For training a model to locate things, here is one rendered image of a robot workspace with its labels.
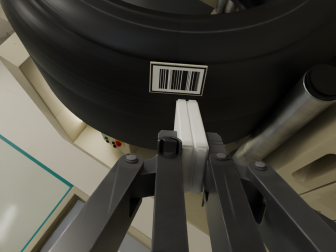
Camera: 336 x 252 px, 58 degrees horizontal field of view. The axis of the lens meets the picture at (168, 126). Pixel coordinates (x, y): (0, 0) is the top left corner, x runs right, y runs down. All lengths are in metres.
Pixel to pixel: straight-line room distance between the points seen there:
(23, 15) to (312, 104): 0.35
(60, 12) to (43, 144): 3.70
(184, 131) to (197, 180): 0.03
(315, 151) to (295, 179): 0.10
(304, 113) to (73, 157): 3.66
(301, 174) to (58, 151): 3.63
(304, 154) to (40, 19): 0.37
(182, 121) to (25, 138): 3.94
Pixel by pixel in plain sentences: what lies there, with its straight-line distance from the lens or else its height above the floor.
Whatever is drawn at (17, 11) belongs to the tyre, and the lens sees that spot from 0.43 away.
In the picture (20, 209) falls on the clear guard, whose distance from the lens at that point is 1.07.
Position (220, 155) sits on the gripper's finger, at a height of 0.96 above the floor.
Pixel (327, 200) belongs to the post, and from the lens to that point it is 0.79.
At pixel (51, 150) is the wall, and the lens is 3.99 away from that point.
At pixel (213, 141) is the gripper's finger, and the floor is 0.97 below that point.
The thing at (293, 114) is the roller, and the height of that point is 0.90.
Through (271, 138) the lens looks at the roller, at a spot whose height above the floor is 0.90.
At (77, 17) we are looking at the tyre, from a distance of 0.37.
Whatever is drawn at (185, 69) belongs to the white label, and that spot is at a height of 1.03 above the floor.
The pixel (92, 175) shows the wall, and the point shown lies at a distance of 3.80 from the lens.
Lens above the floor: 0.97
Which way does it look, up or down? 9 degrees up
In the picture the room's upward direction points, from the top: 58 degrees counter-clockwise
